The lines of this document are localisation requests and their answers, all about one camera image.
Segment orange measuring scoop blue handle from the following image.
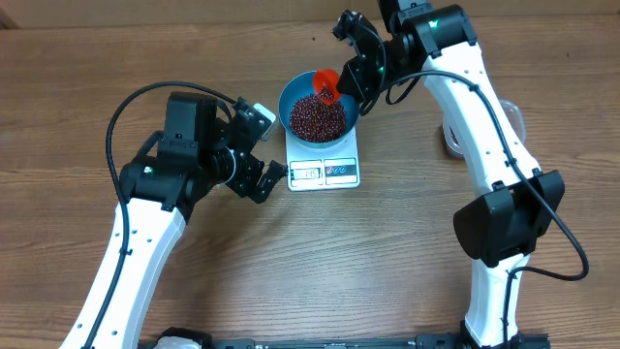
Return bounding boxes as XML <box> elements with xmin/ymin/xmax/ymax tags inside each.
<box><xmin>312</xmin><ymin>69</ymin><xmax>341</xmax><ymax>105</ymax></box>

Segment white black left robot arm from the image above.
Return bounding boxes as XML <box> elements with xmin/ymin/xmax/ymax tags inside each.
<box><xmin>62</xmin><ymin>92</ymin><xmax>287</xmax><ymax>348</ymax></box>

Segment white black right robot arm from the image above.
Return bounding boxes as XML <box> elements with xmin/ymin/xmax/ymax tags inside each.
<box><xmin>332</xmin><ymin>1</ymin><xmax>565</xmax><ymax>348</ymax></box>

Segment blue plastic bowl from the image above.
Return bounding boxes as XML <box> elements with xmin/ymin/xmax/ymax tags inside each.
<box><xmin>278</xmin><ymin>71</ymin><xmax>359</xmax><ymax>148</ymax></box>

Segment white digital kitchen scale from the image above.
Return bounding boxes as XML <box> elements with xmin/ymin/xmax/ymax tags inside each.
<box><xmin>286</xmin><ymin>128</ymin><xmax>361</xmax><ymax>192</ymax></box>

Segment red adzuki beans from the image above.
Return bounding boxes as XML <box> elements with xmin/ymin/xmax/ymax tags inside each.
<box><xmin>289</xmin><ymin>85</ymin><xmax>459</xmax><ymax>144</ymax></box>

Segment clear plastic bean container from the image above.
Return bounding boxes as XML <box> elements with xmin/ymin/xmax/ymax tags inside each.
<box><xmin>442</xmin><ymin>99</ymin><xmax>527</xmax><ymax>159</ymax></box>

